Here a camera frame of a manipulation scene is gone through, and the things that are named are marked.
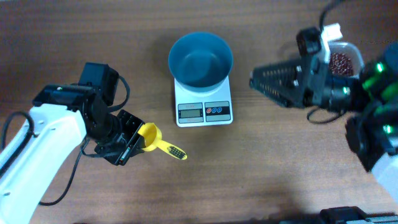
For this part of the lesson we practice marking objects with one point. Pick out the yellow measuring scoop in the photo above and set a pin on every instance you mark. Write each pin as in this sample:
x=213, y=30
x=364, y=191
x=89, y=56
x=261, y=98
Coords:
x=153, y=140

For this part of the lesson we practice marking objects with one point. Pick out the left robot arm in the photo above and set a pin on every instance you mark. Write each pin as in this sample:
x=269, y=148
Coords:
x=64, y=118

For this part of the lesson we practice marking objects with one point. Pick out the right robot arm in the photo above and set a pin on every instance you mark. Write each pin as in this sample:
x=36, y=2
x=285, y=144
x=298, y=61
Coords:
x=372, y=133

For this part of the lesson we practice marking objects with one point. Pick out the white digital kitchen scale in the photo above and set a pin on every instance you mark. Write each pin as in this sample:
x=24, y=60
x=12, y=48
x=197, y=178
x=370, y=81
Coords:
x=210, y=106

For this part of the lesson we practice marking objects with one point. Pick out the blue plastic bowl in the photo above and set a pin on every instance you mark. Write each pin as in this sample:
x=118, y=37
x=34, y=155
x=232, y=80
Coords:
x=200, y=61

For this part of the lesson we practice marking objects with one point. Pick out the red beans in container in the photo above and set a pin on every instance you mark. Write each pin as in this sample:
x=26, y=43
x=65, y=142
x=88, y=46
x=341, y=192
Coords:
x=341, y=65

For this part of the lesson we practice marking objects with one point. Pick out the clear plastic bean container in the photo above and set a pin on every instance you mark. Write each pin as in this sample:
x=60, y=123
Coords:
x=351, y=51

